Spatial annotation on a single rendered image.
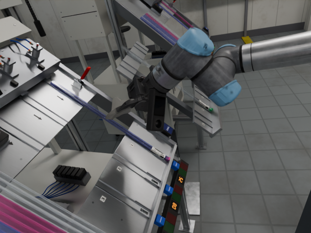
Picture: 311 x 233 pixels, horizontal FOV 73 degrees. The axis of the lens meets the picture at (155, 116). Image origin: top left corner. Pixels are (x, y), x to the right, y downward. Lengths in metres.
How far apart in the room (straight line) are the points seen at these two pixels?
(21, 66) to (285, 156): 1.74
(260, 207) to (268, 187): 0.17
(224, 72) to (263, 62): 0.12
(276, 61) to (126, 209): 0.57
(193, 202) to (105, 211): 0.98
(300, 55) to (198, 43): 0.25
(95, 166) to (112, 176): 0.38
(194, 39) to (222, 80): 0.11
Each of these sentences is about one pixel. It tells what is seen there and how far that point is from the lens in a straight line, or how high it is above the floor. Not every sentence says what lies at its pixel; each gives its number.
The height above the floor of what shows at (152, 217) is 0.73.
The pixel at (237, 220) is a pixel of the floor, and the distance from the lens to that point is 1.51.
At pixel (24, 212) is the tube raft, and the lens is 0.61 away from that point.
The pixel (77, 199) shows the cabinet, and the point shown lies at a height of 0.62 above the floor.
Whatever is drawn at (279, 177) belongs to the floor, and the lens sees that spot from 1.74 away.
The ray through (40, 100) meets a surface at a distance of 0.78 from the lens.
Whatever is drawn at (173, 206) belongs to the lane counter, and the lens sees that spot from 0.78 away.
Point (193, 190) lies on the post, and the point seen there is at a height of 0.01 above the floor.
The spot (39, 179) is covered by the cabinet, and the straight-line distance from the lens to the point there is 1.18.
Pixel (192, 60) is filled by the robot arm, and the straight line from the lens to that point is 0.50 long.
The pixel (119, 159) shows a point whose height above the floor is 0.83.
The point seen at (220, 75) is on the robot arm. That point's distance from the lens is 0.52.
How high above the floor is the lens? 1.32
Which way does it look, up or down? 34 degrees down
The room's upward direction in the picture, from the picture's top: 13 degrees counter-clockwise
